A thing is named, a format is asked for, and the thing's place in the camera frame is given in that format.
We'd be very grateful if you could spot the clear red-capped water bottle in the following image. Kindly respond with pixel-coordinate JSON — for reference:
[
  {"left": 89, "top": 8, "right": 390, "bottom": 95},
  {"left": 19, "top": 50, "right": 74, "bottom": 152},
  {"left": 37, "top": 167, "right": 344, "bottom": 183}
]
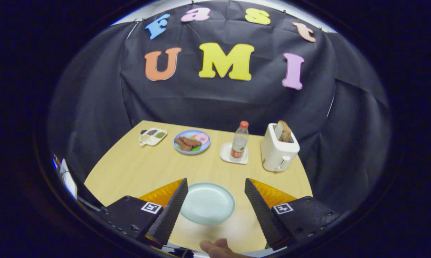
[{"left": 230, "top": 121, "right": 249, "bottom": 162}]

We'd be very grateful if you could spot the brown toy sausage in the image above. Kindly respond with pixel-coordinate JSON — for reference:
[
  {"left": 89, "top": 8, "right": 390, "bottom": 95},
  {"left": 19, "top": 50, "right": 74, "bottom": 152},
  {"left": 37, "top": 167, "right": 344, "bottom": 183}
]
[
  {"left": 175, "top": 138, "right": 193, "bottom": 151},
  {"left": 179, "top": 136, "right": 202, "bottom": 147}
]

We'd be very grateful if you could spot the white square coaster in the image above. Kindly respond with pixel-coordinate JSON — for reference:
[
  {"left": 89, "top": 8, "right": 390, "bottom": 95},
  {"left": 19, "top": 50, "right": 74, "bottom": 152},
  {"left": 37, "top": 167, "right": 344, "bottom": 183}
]
[{"left": 220, "top": 142, "right": 248, "bottom": 165}]

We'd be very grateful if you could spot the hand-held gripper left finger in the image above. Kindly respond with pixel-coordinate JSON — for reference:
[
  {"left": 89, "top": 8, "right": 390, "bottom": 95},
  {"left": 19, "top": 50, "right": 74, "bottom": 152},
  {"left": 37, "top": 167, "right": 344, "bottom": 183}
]
[{"left": 99, "top": 178, "right": 189, "bottom": 248}]

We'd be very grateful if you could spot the cream white toaster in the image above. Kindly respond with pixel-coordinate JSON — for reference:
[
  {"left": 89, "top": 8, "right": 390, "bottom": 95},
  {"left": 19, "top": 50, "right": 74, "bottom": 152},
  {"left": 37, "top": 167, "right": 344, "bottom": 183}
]
[{"left": 261, "top": 123, "right": 300, "bottom": 172}]

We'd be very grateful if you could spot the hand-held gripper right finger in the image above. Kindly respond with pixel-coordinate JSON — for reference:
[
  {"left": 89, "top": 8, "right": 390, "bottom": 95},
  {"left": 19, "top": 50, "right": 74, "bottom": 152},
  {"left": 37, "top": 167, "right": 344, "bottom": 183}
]
[{"left": 244, "top": 178, "right": 341, "bottom": 250}]

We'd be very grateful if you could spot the pale green plate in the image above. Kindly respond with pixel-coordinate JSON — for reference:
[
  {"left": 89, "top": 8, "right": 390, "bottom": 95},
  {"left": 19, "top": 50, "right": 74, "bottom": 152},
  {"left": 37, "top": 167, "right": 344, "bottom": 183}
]
[{"left": 180, "top": 182, "right": 236, "bottom": 226}]

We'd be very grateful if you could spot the blue food plate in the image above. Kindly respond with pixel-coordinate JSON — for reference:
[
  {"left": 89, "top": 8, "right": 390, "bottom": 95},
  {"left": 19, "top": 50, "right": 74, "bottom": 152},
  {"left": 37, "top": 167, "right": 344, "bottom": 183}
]
[{"left": 173, "top": 129, "right": 211, "bottom": 155}]

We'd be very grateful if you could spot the white divided sauce dish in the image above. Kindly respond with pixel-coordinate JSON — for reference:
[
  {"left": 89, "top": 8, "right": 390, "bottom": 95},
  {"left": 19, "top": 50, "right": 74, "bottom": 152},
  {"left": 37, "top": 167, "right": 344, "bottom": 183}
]
[{"left": 139, "top": 128, "right": 167, "bottom": 147}]

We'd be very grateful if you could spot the black backdrop cloth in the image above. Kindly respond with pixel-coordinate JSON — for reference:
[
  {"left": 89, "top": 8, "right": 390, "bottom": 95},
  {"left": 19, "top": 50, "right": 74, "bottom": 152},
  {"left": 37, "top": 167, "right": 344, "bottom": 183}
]
[{"left": 47, "top": 0, "right": 392, "bottom": 215}]

